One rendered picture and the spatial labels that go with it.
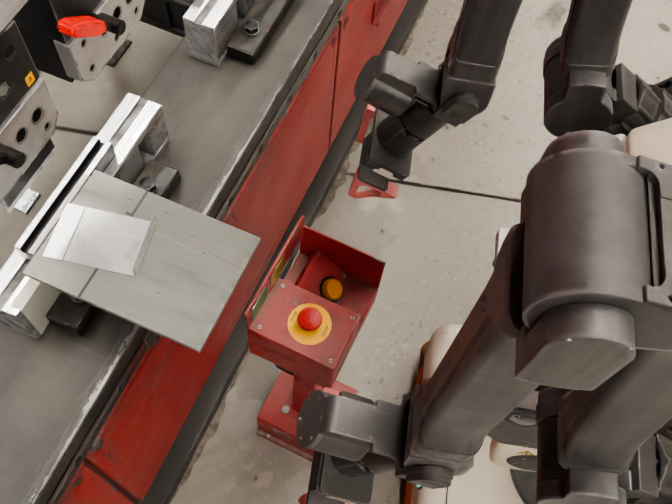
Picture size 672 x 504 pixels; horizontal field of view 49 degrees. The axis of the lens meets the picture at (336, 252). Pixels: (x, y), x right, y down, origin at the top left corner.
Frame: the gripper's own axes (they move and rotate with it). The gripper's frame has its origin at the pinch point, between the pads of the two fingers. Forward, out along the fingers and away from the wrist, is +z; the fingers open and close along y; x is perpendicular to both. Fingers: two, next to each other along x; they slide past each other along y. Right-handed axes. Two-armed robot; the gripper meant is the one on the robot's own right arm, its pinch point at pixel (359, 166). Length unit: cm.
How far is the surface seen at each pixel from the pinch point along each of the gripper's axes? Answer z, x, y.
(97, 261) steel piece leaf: 14.3, -29.3, 22.0
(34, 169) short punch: 8.1, -40.8, 15.6
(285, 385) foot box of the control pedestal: 82, 31, 9
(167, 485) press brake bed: 100, 13, 36
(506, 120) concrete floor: 68, 86, -94
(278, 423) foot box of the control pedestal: 82, 31, 19
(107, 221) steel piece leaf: 14.5, -29.7, 15.8
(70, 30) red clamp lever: -13.8, -42.6, 10.2
